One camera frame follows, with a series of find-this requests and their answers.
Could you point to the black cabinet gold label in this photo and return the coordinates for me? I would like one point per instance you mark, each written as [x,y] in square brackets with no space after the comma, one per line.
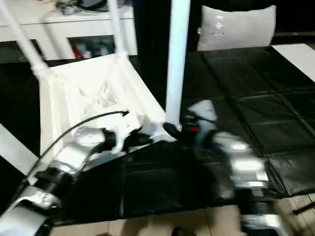
[152,24]

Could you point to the white flat board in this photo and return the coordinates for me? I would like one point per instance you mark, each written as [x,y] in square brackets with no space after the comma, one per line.
[295,59]

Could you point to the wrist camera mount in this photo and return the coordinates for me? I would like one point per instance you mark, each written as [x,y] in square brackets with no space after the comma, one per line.
[123,127]
[204,110]

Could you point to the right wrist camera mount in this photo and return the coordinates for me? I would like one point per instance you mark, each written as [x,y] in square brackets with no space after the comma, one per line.
[204,110]

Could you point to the dark helmet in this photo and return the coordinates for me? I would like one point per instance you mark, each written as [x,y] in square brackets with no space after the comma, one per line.
[93,3]

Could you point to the red bottle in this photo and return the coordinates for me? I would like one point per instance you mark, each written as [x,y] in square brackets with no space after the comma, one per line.
[77,52]

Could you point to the white plastic table leg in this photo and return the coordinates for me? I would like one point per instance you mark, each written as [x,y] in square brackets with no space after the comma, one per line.
[115,24]
[14,147]
[24,41]
[177,61]

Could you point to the white cabinet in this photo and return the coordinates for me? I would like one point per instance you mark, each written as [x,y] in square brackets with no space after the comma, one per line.
[86,24]

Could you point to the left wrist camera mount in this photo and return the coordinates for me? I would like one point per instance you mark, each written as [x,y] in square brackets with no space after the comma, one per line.
[123,127]

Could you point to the white plastic table top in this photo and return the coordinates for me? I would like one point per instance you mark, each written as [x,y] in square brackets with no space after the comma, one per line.
[73,81]

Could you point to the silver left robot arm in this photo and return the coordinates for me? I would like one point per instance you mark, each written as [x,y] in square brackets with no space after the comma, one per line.
[71,155]

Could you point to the black floor bar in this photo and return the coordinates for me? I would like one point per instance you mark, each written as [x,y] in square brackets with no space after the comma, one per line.
[304,209]

